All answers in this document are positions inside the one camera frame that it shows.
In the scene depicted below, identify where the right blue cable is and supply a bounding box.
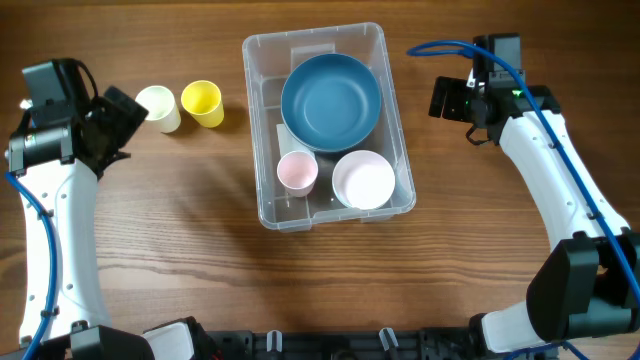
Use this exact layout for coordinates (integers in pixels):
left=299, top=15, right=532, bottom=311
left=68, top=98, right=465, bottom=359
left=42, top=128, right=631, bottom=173
left=405, top=39, right=640, bottom=360

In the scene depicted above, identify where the white paper label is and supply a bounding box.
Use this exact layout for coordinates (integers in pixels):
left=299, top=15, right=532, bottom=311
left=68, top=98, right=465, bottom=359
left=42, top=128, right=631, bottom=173
left=276, top=124, right=316, bottom=159

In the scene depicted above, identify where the clear plastic storage container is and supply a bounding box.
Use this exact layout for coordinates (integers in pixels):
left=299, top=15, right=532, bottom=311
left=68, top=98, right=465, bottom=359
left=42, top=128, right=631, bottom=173
left=242, top=22, right=416, bottom=232

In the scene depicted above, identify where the pink bowl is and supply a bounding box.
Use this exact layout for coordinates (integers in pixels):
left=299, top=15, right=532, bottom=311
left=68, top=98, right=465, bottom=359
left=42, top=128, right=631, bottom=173
left=331, top=150, right=396, bottom=210

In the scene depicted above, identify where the cream cup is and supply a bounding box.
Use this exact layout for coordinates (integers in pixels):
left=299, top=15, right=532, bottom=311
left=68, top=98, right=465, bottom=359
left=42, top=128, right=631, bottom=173
left=135, top=85, right=181, bottom=134

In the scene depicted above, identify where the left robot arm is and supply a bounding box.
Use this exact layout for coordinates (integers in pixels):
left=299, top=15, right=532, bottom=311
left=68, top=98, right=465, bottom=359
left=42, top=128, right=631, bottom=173
left=6, top=87, right=222, bottom=359

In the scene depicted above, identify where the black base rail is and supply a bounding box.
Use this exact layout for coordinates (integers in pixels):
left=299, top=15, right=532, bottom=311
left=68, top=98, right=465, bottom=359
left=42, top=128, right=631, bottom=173
left=209, top=327, right=558, bottom=360

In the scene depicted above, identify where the yellow cup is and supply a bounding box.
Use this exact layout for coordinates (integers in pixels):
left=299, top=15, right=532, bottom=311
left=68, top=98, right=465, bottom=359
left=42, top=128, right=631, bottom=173
left=181, top=80, right=224, bottom=128

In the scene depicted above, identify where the pink cup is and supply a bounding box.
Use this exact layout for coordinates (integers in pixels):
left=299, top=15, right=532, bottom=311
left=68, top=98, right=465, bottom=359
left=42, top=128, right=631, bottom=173
left=276, top=151, right=319, bottom=197

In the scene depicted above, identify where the dark blue bowl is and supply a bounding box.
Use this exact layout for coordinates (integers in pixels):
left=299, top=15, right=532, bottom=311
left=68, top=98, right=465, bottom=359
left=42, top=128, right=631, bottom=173
left=280, top=53, right=382, bottom=153

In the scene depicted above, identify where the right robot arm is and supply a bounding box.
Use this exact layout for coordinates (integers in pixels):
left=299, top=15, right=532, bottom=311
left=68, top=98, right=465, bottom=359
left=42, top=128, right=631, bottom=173
left=429, top=77, right=639, bottom=354

